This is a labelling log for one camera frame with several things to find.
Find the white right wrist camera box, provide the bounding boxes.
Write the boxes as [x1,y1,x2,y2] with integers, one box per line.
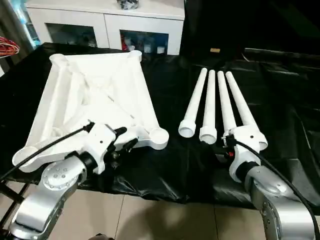
[227,126,266,182]

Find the grey object on cabinet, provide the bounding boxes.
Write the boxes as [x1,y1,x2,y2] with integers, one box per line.
[117,0,141,11]

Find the white plastic table leg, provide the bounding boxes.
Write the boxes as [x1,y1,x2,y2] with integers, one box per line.
[199,70,218,145]
[216,70,238,138]
[178,67,208,138]
[225,71,268,151]

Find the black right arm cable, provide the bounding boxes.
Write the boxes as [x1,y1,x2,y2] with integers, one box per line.
[232,140,320,226]

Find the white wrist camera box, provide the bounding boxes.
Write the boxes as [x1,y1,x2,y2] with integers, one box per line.
[227,126,266,182]
[82,122,118,173]

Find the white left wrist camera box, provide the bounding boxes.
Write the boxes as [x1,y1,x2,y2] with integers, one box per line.
[82,122,118,173]

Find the grey robot foot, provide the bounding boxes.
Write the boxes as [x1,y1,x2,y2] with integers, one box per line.
[92,232,116,240]

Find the white cabinet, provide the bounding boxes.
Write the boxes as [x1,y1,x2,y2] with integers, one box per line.
[25,0,186,56]

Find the black mat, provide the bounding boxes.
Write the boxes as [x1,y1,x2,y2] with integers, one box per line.
[0,42,320,208]

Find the white plastic table top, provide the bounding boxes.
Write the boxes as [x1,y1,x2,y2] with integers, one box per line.
[11,50,171,173]

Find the red wire bundle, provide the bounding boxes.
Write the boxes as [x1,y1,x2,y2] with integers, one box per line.
[0,36,20,58]

